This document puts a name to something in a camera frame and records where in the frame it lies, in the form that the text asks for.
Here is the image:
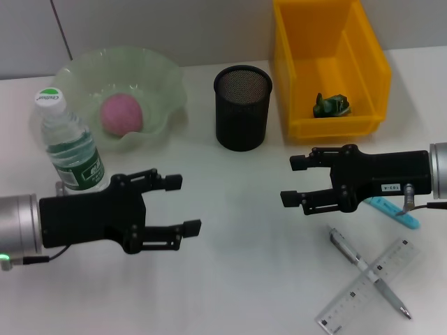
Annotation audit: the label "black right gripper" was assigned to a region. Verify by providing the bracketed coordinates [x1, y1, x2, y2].
[280, 143, 431, 216]

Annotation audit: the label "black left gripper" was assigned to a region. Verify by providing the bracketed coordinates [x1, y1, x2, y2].
[38, 168, 203, 255]

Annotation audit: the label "green plastic wrapper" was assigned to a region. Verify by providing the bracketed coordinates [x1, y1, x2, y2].
[312, 92, 352, 119]

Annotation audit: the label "pink peach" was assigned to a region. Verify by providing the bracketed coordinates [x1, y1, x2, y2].
[100, 93, 144, 137]

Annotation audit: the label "clear green-label water bottle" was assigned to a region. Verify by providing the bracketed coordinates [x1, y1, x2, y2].
[29, 87, 105, 192]

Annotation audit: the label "black mesh pen holder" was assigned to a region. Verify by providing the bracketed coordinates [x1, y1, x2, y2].
[213, 65, 273, 152]

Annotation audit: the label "blue scissors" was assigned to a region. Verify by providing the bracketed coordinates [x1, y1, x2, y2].
[362, 197, 421, 230]

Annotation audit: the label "green glass fruit bowl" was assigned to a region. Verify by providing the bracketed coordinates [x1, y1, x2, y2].
[54, 46, 188, 154]

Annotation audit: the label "transparent plastic ruler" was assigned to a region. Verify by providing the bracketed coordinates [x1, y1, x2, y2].
[315, 236, 420, 335]

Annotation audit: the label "white grey pen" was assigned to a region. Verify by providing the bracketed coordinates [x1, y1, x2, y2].
[324, 224, 413, 320]

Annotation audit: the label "yellow plastic bin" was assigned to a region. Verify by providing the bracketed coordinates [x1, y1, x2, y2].
[272, 0, 393, 144]

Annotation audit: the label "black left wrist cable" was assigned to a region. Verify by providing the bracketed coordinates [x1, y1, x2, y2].
[0, 244, 69, 271]

